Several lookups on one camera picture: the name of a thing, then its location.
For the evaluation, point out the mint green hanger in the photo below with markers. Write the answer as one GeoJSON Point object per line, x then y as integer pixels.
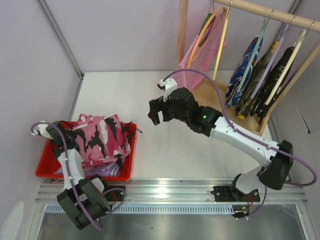
{"type": "Point", "coordinates": [260, 37]}

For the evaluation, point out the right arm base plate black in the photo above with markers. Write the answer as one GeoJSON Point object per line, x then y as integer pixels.
{"type": "Point", "coordinates": [224, 193]}

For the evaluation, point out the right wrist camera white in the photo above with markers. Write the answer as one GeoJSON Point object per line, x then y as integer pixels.
{"type": "Point", "coordinates": [168, 86]}

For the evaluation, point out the yellow hanger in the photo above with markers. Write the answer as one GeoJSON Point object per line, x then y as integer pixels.
{"type": "Point", "coordinates": [221, 44]}

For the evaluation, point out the purple hanger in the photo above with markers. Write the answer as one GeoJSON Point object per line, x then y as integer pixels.
{"type": "Point", "coordinates": [274, 52]}

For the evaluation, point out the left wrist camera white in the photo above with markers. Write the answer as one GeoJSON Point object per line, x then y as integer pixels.
{"type": "Point", "coordinates": [40, 129]}

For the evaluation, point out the blue patterned trousers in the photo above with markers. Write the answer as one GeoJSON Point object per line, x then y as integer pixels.
{"type": "Point", "coordinates": [232, 97]}

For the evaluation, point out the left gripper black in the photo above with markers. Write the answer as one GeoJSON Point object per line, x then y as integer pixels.
{"type": "Point", "coordinates": [53, 130]}

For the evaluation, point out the white slotted cable duct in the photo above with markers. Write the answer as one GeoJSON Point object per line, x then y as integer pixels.
{"type": "Point", "coordinates": [205, 209]}

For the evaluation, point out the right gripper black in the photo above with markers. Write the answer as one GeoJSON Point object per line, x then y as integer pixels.
{"type": "Point", "coordinates": [161, 109]}

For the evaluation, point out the aluminium mounting rail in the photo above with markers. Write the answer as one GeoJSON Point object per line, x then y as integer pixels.
{"type": "Point", "coordinates": [195, 191]}

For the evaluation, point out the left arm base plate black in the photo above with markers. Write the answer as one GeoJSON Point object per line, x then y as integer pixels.
{"type": "Point", "coordinates": [114, 195]}

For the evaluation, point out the wooden clothes rack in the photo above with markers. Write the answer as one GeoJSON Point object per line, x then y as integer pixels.
{"type": "Point", "coordinates": [278, 19]}

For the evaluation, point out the plain pink garment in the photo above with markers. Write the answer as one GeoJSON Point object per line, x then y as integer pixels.
{"type": "Point", "coordinates": [188, 79]}

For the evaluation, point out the olive camouflage trousers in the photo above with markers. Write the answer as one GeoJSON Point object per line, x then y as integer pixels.
{"type": "Point", "coordinates": [242, 108]}

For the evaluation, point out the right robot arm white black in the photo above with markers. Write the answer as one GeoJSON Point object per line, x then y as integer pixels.
{"type": "Point", "coordinates": [272, 157]}

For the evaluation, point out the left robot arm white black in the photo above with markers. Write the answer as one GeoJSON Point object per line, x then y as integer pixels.
{"type": "Point", "coordinates": [82, 198]}

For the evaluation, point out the black patterned trousers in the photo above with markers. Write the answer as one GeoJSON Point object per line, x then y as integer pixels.
{"type": "Point", "coordinates": [259, 107]}

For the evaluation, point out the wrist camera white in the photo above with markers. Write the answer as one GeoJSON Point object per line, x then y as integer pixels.
{"type": "Point", "coordinates": [40, 129]}
{"type": "Point", "coordinates": [168, 86]}

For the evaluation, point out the orange hanger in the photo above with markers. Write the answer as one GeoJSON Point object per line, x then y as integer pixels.
{"type": "Point", "coordinates": [206, 44]}

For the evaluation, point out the pink camouflage trousers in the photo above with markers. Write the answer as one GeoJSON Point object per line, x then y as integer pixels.
{"type": "Point", "coordinates": [102, 140]}

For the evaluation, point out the red plastic bin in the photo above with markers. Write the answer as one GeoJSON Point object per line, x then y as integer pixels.
{"type": "Point", "coordinates": [48, 165]}

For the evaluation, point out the cream hanger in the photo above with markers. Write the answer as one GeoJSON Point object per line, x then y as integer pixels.
{"type": "Point", "coordinates": [296, 46]}

